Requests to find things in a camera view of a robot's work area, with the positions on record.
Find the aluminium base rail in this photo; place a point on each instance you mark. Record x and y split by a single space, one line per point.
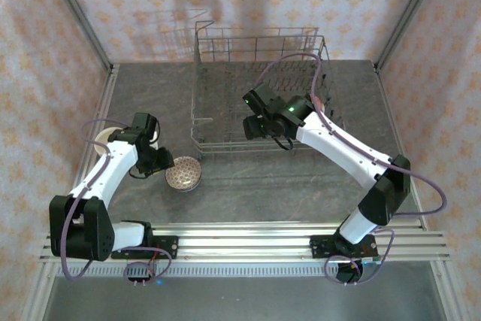
244 242

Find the black connector box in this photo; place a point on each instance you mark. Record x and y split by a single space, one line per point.
135 277

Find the dark electronics board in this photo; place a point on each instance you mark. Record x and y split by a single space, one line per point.
351 274

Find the aluminium table side rail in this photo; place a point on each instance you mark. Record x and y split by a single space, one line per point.
391 118
103 106

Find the cream bowl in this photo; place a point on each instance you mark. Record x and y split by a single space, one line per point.
102 137

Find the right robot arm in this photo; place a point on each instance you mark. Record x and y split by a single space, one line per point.
338 144

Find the red lattice patterned bowl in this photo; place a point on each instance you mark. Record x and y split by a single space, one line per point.
184 174

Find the aluminium frame post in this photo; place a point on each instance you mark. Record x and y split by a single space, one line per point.
409 13
75 13

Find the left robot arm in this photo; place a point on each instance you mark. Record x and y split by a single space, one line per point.
109 174

